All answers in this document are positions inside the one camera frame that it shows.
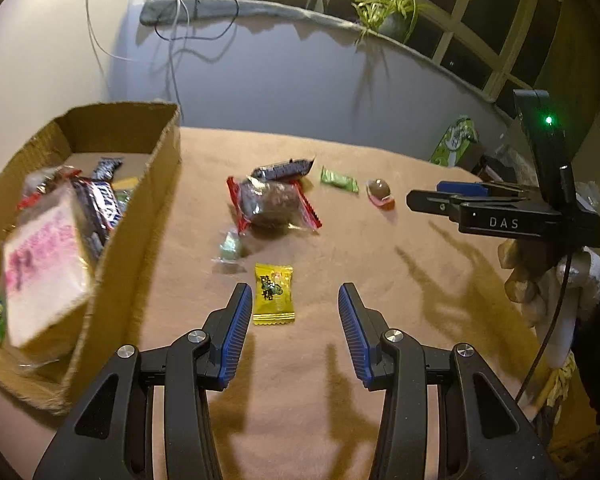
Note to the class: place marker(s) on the person's right hand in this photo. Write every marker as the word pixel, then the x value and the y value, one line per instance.
pixel 545 285

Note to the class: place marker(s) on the potted spider plant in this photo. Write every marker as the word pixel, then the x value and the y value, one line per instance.
pixel 392 17

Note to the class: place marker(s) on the brown cake in clear packet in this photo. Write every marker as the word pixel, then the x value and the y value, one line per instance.
pixel 272 205

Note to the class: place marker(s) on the small green wrapped candy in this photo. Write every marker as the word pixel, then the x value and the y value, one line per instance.
pixel 229 247

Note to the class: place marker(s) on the white pink snack bag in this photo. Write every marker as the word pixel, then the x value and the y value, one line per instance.
pixel 45 265

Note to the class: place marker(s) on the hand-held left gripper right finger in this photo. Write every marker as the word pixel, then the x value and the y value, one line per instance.
pixel 354 330

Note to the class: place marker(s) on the yellow candy packet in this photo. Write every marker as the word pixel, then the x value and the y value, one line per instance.
pixel 274 295

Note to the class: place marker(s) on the small dark snack packet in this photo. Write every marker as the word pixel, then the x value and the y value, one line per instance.
pixel 106 168

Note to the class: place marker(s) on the black bag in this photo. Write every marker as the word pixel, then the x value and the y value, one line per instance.
pixel 500 167

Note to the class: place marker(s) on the dark chocolate bar white lettering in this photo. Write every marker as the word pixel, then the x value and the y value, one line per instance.
pixel 102 207

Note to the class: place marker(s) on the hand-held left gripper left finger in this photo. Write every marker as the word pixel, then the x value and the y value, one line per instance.
pixel 236 330

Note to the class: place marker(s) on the yellow cloth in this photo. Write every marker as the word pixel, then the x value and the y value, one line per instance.
pixel 562 385

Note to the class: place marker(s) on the pink round candy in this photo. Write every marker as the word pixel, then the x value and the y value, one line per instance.
pixel 380 191

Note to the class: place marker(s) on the cardboard box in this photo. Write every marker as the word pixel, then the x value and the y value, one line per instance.
pixel 125 260

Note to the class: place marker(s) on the green white carton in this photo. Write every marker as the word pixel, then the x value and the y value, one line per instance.
pixel 455 140

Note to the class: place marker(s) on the window frame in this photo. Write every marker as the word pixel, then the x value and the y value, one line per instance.
pixel 485 50

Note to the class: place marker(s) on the grey windowsill cloth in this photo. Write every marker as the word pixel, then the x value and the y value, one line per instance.
pixel 280 10

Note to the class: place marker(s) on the red foil snack packet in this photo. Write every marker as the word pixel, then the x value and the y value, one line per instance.
pixel 45 186

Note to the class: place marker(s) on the pale yellow snack packet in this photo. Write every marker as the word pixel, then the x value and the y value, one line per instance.
pixel 126 191

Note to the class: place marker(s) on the brown wrapped snack bar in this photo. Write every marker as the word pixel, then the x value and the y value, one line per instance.
pixel 282 168

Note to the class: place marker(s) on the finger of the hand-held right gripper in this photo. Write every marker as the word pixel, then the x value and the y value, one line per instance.
pixel 460 188
pixel 430 202

